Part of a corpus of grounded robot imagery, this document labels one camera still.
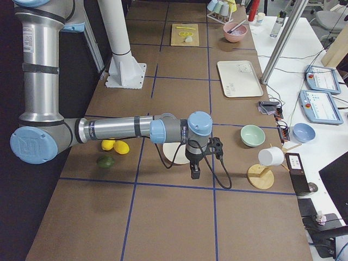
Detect aluminium frame post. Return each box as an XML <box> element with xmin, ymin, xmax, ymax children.
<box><xmin>260</xmin><ymin>0</ymin><xmax>309</xmax><ymax>85</ymax></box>

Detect wooden cutting board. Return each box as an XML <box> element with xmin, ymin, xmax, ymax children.
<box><xmin>171</xmin><ymin>23</ymin><xmax>200</xmax><ymax>47</ymax></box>

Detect black box device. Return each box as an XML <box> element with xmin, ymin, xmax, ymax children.
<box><xmin>285</xmin><ymin>152</ymin><xmax>310</xmax><ymax>196</ymax></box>

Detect clear water bottle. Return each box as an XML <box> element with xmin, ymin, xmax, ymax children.
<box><xmin>270</xmin><ymin>10</ymin><xmax>287</xmax><ymax>38</ymax></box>

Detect grey office chair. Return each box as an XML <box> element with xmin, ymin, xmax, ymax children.
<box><xmin>309</xmin><ymin>1</ymin><xmax>347</xmax><ymax>35</ymax></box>

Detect white round plate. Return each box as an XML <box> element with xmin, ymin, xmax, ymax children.
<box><xmin>163</xmin><ymin>142</ymin><xmax>190</xmax><ymax>165</ymax></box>

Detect red bottle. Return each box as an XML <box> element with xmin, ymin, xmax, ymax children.
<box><xmin>248</xmin><ymin>0</ymin><xmax>260</xmax><ymax>22</ymax></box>

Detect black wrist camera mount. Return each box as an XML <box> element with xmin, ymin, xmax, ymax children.
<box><xmin>204</xmin><ymin>137</ymin><xmax>223</xmax><ymax>160</ymax></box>

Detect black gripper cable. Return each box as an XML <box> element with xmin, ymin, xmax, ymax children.
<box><xmin>153</xmin><ymin>139</ymin><xmax>233</xmax><ymax>190</ymax></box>

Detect light blue bowl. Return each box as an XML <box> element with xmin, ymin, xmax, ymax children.
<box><xmin>292</xmin><ymin>123</ymin><xmax>316</xmax><ymax>143</ymax></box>

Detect yellow lemon slices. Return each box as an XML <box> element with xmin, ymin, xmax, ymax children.
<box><xmin>178</xmin><ymin>31</ymin><xmax>193</xmax><ymax>37</ymax></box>

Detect wooden mug stand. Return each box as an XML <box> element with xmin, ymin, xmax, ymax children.
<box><xmin>247</xmin><ymin>144</ymin><xmax>301</xmax><ymax>190</ymax></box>

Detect white mug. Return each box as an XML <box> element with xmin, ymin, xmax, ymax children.
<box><xmin>258</xmin><ymin>147</ymin><xmax>284</xmax><ymax>166</ymax></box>

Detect upper teach pendant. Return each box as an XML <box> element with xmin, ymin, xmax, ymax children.
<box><xmin>304</xmin><ymin>65</ymin><xmax>341</xmax><ymax>95</ymax></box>

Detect yellow knife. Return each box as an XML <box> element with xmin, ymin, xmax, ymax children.
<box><xmin>176</xmin><ymin>26</ymin><xmax>196</xmax><ymax>30</ymax></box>

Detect pink bowl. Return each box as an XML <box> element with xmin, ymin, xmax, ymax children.
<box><xmin>223</xmin><ymin>22</ymin><xmax>248</xmax><ymax>43</ymax></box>

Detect yellow lemon left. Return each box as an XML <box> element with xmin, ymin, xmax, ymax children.
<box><xmin>101</xmin><ymin>140</ymin><xmax>116</xmax><ymax>151</ymax></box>

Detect yellow lemon right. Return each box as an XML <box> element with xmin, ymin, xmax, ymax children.
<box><xmin>114</xmin><ymin>140</ymin><xmax>130</xmax><ymax>155</ymax></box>

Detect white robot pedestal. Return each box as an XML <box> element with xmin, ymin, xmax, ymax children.
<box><xmin>98</xmin><ymin>0</ymin><xmax>147</xmax><ymax>89</ymax></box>

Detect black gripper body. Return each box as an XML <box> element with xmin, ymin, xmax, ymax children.
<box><xmin>185</xmin><ymin>145</ymin><xmax>203</xmax><ymax>164</ymax></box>

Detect black camera clamp stand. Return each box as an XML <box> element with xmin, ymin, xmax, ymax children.
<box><xmin>297</xmin><ymin>198</ymin><xmax>347</xmax><ymax>260</ymax></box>

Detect cream rectangular tray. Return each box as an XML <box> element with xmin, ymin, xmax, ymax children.
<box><xmin>217</xmin><ymin>60</ymin><xmax>263</xmax><ymax>98</ymax></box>

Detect cup drying rack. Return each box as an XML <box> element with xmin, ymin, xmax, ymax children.
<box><xmin>207</xmin><ymin>0</ymin><xmax>237</xmax><ymax>24</ymax></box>

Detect black monitor corner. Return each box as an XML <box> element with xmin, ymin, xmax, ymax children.
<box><xmin>319</xmin><ymin>153</ymin><xmax>348</xmax><ymax>216</ymax></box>

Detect grey folded cloth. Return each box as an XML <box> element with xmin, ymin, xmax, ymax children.
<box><xmin>257</xmin><ymin>101</ymin><xmax>279</xmax><ymax>115</ymax></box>

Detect white paper cup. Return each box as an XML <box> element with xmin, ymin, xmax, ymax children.
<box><xmin>256</xmin><ymin>12</ymin><xmax>266</xmax><ymax>26</ymax></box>

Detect mint green bowl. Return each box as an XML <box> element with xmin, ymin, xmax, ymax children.
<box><xmin>240</xmin><ymin>125</ymin><xmax>266</xmax><ymax>147</ymax></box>

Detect lower teach pendant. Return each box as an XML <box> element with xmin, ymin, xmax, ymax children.
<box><xmin>299</xmin><ymin>90</ymin><xmax>343</xmax><ymax>125</ymax></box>

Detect orange black electronics board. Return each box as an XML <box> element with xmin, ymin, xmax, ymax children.
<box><xmin>274</xmin><ymin>107</ymin><xmax>290</xmax><ymax>144</ymax></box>

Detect green avocado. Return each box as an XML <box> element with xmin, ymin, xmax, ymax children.
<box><xmin>97</xmin><ymin>155</ymin><xmax>115</xmax><ymax>169</ymax></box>

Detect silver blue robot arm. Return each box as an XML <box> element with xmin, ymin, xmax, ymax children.
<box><xmin>10</xmin><ymin>1</ymin><xmax>213</xmax><ymax>179</ymax></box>

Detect teach pendant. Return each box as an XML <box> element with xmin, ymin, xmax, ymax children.
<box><xmin>299</xmin><ymin>90</ymin><xmax>343</xmax><ymax>125</ymax></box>
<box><xmin>304</xmin><ymin>65</ymin><xmax>341</xmax><ymax>95</ymax></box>

